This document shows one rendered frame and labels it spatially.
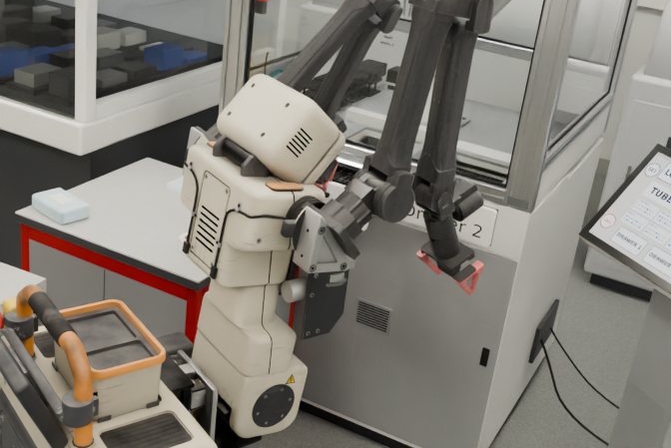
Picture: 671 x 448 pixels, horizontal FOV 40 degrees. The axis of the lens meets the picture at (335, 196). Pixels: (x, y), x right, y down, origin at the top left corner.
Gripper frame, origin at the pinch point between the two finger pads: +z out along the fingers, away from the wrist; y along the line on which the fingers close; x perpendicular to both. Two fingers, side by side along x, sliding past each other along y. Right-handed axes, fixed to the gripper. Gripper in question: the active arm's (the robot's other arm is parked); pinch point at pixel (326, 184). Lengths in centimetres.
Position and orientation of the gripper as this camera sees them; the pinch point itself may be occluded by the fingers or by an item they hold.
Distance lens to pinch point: 248.6
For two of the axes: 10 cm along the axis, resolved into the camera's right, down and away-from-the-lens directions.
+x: -8.8, -2.7, 4.0
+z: 1.9, 5.7, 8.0
